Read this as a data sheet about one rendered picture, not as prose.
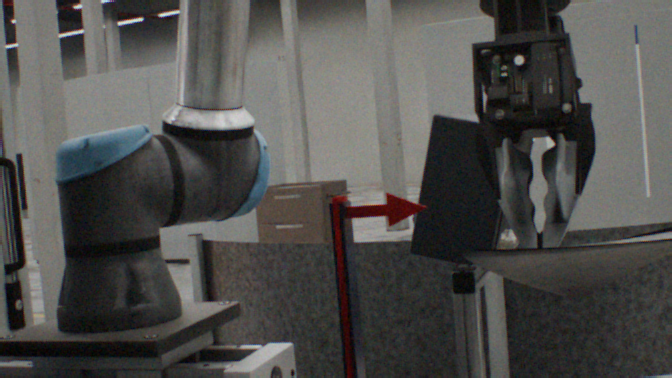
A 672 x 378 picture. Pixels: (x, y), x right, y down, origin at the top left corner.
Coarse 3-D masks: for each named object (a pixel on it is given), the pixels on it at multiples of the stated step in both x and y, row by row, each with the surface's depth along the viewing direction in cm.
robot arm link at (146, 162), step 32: (128, 128) 108; (64, 160) 107; (96, 160) 106; (128, 160) 107; (160, 160) 110; (64, 192) 107; (96, 192) 106; (128, 192) 107; (160, 192) 110; (64, 224) 108; (96, 224) 106; (128, 224) 107; (160, 224) 113
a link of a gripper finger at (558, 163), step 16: (560, 144) 68; (544, 160) 70; (560, 160) 67; (544, 176) 70; (560, 176) 65; (560, 192) 65; (544, 208) 69; (560, 208) 66; (544, 224) 69; (560, 224) 68; (544, 240) 68; (560, 240) 68
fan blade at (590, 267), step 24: (624, 240) 59; (648, 240) 57; (480, 264) 65; (504, 264) 66; (528, 264) 67; (552, 264) 68; (576, 264) 69; (600, 264) 71; (624, 264) 72; (552, 288) 76; (576, 288) 77
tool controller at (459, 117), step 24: (432, 120) 122; (456, 120) 121; (432, 144) 122; (456, 144) 122; (528, 144) 136; (432, 168) 123; (456, 168) 122; (480, 168) 121; (432, 192) 123; (456, 192) 122; (480, 192) 121; (432, 216) 123; (456, 216) 122; (480, 216) 121; (504, 216) 124; (432, 240) 123; (456, 240) 122; (480, 240) 122; (504, 240) 124; (456, 264) 129
